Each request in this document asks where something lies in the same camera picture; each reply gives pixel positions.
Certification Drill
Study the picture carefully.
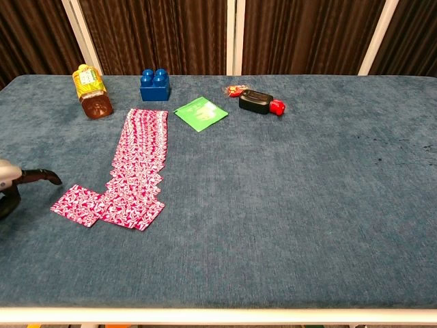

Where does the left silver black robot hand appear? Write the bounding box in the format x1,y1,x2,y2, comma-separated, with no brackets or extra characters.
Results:
0,157,64,220

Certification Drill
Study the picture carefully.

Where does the pink-patterned playing card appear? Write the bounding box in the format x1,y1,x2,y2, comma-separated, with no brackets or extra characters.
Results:
100,195,166,232
50,184,105,228

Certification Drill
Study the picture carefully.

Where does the red white patterned card stack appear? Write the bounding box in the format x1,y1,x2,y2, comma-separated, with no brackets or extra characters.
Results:
104,108,169,206

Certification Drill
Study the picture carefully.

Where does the yellow label tea bottle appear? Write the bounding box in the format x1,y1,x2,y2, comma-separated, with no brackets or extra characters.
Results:
71,64,114,120

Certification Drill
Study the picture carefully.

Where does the dark brown pleated curtain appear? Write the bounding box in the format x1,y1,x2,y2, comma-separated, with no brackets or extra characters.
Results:
0,0,85,90
242,0,386,77
369,0,437,77
78,0,229,77

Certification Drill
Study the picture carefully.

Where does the blue toy building block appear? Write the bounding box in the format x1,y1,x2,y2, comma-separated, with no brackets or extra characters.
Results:
139,68,171,102

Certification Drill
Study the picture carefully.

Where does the green foil sachet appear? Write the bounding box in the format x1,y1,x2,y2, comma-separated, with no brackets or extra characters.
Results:
173,96,229,133

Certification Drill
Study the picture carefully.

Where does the red candy wrapper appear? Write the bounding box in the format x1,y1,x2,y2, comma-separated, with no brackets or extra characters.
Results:
222,83,251,99

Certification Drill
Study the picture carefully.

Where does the black bottle red cap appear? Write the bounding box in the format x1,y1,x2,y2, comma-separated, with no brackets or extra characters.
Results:
238,89,287,117

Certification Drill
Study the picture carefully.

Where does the blue fabric table cover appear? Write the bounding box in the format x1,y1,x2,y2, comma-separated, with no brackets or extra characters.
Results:
0,74,437,310

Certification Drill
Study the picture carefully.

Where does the white frame post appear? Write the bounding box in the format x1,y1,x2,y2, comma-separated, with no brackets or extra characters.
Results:
61,0,104,77
226,0,246,77
358,0,400,77

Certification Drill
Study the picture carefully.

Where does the white table frame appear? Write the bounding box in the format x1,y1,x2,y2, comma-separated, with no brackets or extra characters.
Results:
0,306,437,328

